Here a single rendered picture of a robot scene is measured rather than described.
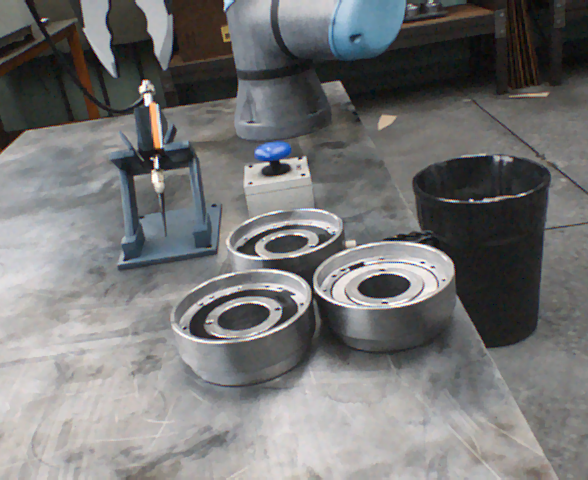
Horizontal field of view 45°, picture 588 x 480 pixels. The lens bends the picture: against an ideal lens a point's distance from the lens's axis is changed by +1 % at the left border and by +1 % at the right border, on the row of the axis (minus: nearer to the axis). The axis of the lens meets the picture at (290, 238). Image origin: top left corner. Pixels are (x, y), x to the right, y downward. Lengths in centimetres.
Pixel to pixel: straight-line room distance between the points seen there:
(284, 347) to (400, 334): 8
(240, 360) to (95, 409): 11
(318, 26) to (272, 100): 15
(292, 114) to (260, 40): 11
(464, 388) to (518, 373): 138
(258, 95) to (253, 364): 62
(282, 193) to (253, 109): 34
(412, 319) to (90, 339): 27
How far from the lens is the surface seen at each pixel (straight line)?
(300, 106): 105
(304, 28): 97
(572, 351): 194
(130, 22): 437
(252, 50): 104
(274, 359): 49
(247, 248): 64
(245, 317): 55
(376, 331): 50
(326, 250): 59
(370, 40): 94
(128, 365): 56
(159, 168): 74
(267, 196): 74
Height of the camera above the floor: 109
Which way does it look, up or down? 24 degrees down
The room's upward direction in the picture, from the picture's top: 9 degrees counter-clockwise
